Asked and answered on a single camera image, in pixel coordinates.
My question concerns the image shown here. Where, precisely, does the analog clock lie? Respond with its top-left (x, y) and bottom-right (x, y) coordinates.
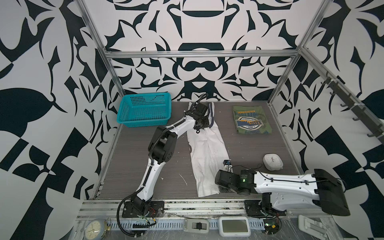
top-left (84, 219), bottom-right (107, 240)

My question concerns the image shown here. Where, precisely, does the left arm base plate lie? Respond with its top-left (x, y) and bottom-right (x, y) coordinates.
top-left (122, 201), bottom-right (165, 218)

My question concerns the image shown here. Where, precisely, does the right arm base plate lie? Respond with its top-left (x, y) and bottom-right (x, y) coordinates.
top-left (244, 200), bottom-right (286, 218)

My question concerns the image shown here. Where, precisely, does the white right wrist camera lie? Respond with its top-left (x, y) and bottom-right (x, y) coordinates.
top-left (223, 160), bottom-right (233, 173)

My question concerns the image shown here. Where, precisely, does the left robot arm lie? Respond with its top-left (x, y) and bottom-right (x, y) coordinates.
top-left (124, 102), bottom-right (214, 215)

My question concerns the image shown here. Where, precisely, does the white digital display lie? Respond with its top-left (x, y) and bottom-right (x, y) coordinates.
top-left (218, 216), bottom-right (251, 238)

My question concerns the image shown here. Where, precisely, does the black corrugated cable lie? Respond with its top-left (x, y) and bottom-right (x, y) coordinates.
top-left (116, 92), bottom-right (208, 238)

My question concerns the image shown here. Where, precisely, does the green tank top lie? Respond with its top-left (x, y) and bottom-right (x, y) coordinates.
top-left (233, 106), bottom-right (273, 135)

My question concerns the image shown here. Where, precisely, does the white grey tank top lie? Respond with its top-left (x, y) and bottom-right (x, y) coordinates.
top-left (187, 103), bottom-right (229, 198)

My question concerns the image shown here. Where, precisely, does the teal plastic basket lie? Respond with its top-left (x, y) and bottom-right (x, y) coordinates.
top-left (117, 93), bottom-right (172, 128)

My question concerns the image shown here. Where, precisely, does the small green circuit board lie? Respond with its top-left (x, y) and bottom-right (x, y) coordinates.
top-left (262, 218), bottom-right (281, 236)

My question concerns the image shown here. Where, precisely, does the grey wall hook rack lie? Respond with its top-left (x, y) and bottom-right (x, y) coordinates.
top-left (322, 71), bottom-right (384, 145)

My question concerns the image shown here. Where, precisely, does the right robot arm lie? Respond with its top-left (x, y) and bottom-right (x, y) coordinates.
top-left (215, 169), bottom-right (351, 218)

